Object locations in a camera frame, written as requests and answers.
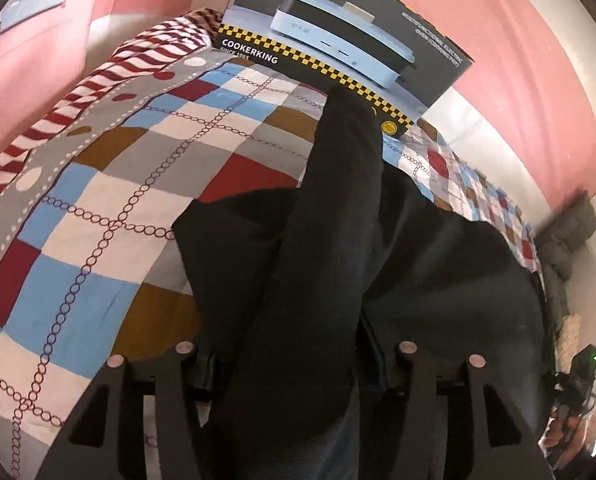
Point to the person's right hand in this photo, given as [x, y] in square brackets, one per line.
[557, 434]

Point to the checkered bed blanket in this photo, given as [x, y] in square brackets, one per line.
[102, 210]

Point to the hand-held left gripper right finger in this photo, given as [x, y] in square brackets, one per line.
[414, 385]

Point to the grey folded blanket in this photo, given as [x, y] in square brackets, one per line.
[568, 240]

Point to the red white striped pillow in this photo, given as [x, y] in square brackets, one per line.
[102, 85]

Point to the dark appliance cardboard box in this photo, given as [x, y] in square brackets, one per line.
[353, 10]

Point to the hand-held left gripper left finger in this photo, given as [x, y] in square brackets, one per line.
[180, 385]

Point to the black garment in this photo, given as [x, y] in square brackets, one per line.
[328, 260]

